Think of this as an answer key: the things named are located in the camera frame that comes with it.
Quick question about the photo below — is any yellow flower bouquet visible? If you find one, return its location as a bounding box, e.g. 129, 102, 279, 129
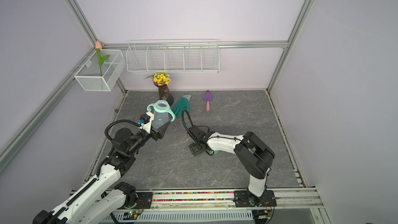
145, 71, 171, 86

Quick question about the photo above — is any white wire wall shelf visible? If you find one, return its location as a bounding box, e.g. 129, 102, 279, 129
126, 39, 220, 73

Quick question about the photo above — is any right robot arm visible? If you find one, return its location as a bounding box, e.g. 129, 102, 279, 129
187, 125, 276, 207

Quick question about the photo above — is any pink artificial tulip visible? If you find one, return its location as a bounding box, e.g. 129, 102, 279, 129
95, 40, 110, 76

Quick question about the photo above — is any mint green bottle handle ring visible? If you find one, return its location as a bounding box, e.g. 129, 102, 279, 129
147, 102, 176, 122

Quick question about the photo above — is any white mesh wall basket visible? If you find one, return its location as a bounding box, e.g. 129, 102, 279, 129
74, 49, 126, 92

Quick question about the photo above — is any colourful bead strip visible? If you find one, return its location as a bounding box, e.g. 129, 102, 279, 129
152, 190, 234, 202

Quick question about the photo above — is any purple trowel with pink handle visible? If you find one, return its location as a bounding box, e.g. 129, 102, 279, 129
203, 90, 213, 112

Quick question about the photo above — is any green rubber glove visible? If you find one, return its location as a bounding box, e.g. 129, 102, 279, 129
172, 94, 192, 118

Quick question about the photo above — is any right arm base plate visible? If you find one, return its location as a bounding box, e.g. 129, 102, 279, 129
233, 189, 277, 207

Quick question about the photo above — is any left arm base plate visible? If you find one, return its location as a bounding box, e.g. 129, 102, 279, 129
122, 191, 153, 209

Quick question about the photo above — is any clear plastic baby bottle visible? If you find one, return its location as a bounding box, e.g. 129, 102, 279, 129
152, 100, 170, 128

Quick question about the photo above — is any white vented cable duct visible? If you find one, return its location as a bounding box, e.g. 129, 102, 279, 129
114, 210, 254, 224

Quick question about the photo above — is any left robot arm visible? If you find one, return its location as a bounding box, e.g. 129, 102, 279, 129
33, 114, 171, 224

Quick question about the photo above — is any dark purple glass vase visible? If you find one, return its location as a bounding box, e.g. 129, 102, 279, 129
157, 85, 174, 106

